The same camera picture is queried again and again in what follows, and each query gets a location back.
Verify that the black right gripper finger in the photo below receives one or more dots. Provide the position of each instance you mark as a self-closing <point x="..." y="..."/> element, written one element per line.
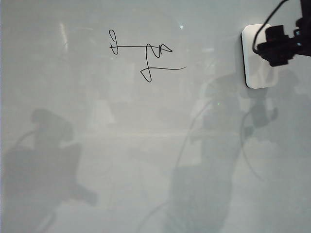
<point x="277" y="52"/>

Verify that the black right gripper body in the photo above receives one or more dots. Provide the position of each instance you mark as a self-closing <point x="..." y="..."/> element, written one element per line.
<point x="305" y="36"/>

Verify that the white whiteboard eraser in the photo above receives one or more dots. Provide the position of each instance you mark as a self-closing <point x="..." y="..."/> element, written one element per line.
<point x="252" y="70"/>

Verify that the white glass whiteboard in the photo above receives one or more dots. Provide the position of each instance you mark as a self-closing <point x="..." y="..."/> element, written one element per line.
<point x="121" y="145"/>

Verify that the black marker scribble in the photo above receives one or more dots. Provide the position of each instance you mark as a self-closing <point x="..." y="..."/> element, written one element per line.
<point x="128" y="46"/>

